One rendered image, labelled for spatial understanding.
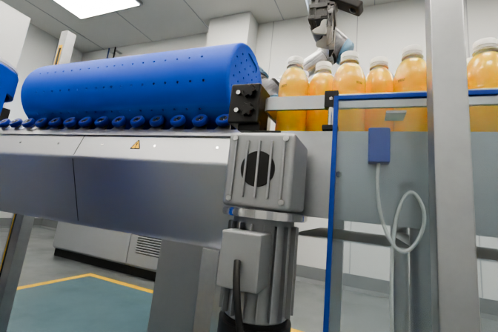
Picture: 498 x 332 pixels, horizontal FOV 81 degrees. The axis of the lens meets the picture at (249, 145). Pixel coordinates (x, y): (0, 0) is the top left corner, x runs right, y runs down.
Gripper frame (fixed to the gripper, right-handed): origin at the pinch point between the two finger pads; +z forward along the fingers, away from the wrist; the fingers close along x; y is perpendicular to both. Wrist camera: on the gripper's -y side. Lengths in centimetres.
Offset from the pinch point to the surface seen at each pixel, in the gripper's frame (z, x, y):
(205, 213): 53, 15, 28
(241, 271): 59, 44, 5
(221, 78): 17.6, 18.8, 26.0
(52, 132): 32, 16, 91
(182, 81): 17.5, 18.8, 38.2
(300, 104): 28.3, 25.7, 2.5
